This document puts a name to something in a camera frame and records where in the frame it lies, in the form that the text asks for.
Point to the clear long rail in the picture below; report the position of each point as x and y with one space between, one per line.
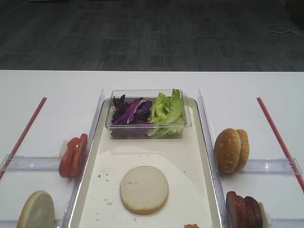
70 211
216 178

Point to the right clear long rail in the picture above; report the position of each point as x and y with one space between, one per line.
216 178

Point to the bottom bun slice on tray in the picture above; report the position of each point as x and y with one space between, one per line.
144 190

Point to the rear burger bun top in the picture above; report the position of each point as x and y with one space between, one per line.
244 150

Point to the purple cabbage leaves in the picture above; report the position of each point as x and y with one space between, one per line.
135 113

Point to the left clear long rail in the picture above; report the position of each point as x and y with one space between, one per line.
70 211

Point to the right red strip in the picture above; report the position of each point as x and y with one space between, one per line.
282 143

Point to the rear brown meat patty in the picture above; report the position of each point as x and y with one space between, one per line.
254 214

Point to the clear left bun holder rail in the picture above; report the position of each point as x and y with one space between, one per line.
13 223

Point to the clear patty holder rail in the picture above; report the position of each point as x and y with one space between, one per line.
287 223

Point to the left red strip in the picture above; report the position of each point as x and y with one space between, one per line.
23 135

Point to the brown meat patty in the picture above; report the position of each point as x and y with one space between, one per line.
236 209
254 214

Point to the white tomato pusher block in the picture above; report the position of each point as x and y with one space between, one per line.
63 149

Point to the clear bun holder rail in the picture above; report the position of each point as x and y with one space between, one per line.
13 223
283 166

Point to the red tomato slice in holder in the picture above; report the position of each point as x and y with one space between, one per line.
66 162

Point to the red strip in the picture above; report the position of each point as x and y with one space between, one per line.
282 143
23 135

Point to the front brown meat patty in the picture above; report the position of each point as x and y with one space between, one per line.
236 209

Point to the clear plastic salad container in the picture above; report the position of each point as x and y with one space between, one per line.
141 131

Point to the white patty pusher block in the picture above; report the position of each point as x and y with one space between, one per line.
265 216

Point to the clear right bun holder rail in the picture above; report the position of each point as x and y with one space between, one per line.
283 166

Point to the red tomato slice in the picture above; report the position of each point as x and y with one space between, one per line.
66 162
78 146

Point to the front burger bun top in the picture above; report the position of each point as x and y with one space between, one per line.
227 150

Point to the burger bun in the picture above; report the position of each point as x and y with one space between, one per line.
244 150
227 150

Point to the green lettuce leaves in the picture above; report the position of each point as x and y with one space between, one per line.
167 110

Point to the white rectangular metal tray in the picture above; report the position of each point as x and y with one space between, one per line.
184 162

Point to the clear tomato holder rail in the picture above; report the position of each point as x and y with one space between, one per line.
24 163

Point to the upright bun slice left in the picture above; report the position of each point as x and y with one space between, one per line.
38 211

